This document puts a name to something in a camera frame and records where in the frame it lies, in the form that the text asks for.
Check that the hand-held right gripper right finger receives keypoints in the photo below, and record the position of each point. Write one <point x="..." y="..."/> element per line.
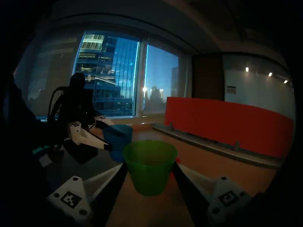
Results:
<point x="220" y="191"/>

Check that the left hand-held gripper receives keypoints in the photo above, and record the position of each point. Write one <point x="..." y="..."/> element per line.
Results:
<point x="75" y="101"/>

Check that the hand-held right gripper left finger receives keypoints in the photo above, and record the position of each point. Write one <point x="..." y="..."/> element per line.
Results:
<point x="78" y="189"/>

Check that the blue plastic cup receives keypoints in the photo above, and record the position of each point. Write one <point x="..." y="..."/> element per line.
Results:
<point x="117" y="139"/>

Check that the green plastic cup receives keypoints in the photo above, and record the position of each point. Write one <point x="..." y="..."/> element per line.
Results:
<point x="149" y="170"/>

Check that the red desk screen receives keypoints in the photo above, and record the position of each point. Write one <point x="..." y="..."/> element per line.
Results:
<point x="227" y="123"/>

